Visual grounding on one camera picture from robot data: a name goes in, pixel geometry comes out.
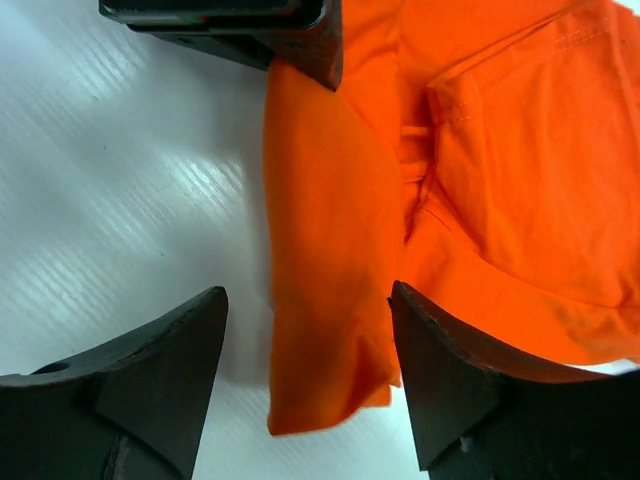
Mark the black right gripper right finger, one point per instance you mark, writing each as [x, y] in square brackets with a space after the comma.
[482, 409]

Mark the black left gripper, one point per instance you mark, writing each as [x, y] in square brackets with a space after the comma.
[306, 34]

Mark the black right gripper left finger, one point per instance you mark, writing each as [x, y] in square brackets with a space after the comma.
[131, 408]

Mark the orange t-shirt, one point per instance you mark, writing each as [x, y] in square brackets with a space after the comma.
[484, 152]

